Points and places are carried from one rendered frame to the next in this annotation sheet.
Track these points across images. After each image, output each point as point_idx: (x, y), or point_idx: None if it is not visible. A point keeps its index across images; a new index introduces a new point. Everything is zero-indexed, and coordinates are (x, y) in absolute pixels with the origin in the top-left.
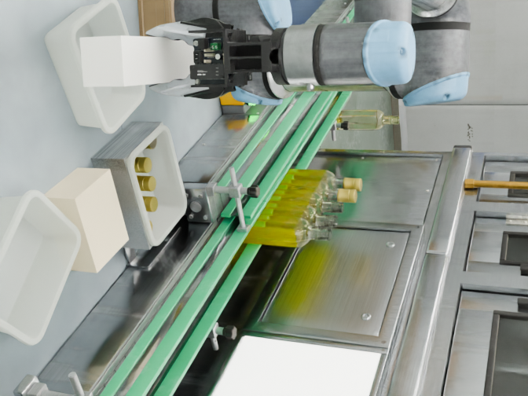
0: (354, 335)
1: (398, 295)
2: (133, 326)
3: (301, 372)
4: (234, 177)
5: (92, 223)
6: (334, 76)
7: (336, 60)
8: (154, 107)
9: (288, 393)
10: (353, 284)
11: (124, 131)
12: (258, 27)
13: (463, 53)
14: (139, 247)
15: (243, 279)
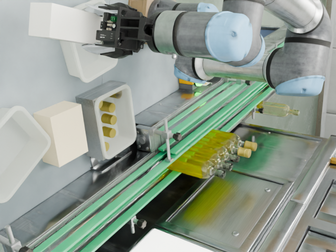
0: (223, 244)
1: (261, 223)
2: (77, 206)
3: None
4: (166, 125)
5: (61, 135)
6: (186, 48)
7: (187, 36)
8: (128, 74)
9: None
10: (234, 210)
11: (102, 85)
12: None
13: (320, 62)
14: (97, 158)
15: (169, 192)
